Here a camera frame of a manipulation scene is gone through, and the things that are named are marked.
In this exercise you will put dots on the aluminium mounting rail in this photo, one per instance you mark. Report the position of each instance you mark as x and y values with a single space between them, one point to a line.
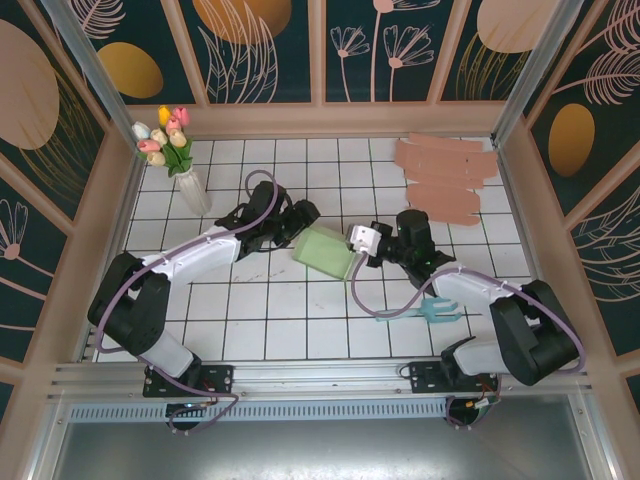
320 375

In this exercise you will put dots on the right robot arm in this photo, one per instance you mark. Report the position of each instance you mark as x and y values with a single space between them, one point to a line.
480 290

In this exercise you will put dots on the white ribbed vase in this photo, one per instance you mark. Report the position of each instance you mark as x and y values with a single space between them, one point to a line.
194 192

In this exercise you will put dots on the green paper box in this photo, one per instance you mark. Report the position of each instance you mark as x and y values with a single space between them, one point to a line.
322 252

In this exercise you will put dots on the aluminium frame post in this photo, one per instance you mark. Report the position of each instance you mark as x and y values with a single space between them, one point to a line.
100 85
530 70

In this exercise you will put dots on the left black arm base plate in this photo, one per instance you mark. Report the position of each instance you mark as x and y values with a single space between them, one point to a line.
215 377

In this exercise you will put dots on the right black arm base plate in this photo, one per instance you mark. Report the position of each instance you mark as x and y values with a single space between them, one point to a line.
425 380

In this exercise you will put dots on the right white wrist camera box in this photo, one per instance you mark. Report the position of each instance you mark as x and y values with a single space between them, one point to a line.
365 240

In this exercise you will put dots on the light blue toy rake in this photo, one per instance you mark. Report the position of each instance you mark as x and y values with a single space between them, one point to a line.
435 307

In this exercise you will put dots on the artificial tulip bouquet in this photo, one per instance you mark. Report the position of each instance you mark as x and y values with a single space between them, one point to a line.
172 140

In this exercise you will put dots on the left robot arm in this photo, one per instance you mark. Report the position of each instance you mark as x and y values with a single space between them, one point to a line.
195 255

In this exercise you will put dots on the grey metal sheet panel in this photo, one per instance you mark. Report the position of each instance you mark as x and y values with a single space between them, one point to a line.
320 450

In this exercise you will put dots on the pink paper box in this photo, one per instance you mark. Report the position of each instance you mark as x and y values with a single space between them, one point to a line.
440 160

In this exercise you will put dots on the base wiring bundle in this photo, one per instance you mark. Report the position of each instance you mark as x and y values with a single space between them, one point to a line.
192 415
472 407

